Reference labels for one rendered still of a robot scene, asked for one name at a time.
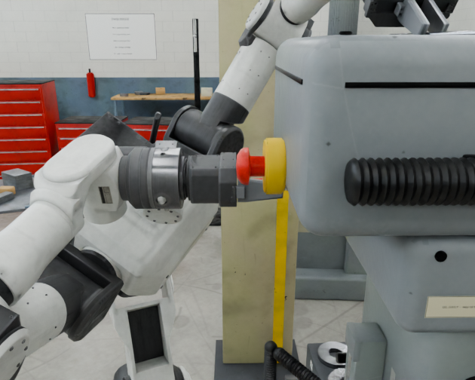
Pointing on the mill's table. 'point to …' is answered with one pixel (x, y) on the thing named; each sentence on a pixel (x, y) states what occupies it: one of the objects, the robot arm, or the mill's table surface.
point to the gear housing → (430, 280)
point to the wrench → (455, 32)
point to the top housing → (380, 124)
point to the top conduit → (418, 181)
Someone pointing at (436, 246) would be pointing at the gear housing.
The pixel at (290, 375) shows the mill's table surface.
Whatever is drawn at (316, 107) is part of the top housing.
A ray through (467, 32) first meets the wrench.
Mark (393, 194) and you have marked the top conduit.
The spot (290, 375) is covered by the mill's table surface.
